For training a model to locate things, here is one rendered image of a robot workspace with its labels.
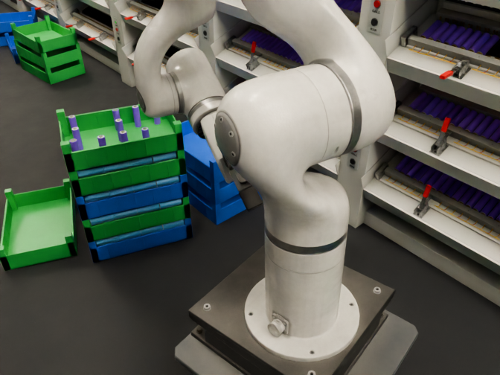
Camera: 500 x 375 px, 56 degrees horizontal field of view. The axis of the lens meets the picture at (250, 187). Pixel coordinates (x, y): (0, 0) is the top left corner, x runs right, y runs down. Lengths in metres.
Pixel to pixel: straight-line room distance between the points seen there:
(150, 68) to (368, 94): 0.41
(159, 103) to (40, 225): 0.87
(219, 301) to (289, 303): 0.16
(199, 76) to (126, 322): 0.68
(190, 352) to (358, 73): 0.55
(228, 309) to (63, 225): 0.89
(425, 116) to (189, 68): 0.67
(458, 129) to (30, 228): 1.28
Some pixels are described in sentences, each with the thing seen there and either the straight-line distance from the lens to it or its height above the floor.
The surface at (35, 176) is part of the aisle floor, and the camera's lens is 1.89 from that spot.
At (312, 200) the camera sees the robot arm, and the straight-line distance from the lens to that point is 0.59.
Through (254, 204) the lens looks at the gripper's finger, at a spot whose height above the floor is 0.47.
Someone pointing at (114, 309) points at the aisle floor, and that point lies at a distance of 1.32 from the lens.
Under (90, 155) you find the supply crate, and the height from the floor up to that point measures 0.36.
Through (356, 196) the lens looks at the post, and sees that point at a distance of 1.47.
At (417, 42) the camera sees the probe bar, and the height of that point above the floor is 0.60.
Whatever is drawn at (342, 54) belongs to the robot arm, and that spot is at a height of 0.79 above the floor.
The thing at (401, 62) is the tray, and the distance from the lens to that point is 1.23.
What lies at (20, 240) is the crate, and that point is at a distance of 1.61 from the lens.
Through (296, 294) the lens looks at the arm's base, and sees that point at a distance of 0.70.
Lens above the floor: 0.99
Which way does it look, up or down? 37 degrees down
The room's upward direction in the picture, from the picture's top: straight up
